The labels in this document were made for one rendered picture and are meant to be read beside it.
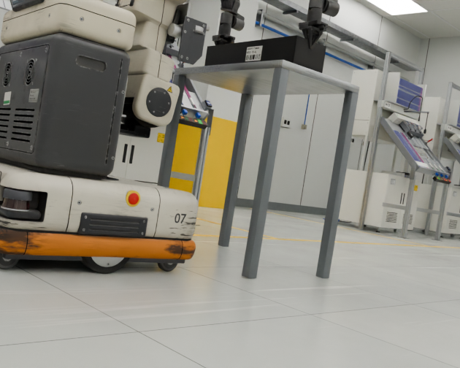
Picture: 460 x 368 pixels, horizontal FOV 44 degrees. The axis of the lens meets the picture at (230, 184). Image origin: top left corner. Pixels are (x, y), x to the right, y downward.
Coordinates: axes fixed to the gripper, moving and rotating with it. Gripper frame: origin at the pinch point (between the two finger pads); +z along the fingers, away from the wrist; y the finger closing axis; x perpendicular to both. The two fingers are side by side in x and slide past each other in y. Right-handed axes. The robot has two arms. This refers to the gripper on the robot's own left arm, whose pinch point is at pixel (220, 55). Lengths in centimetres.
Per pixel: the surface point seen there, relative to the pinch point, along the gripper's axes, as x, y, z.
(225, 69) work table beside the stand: 19.6, -30.6, 11.7
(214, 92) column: -173, 235, -18
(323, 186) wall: -437, 309, 60
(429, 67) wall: -637, 305, -150
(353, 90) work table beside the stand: -22, -63, 13
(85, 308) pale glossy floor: 98, -95, 88
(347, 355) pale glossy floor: 54, -137, 88
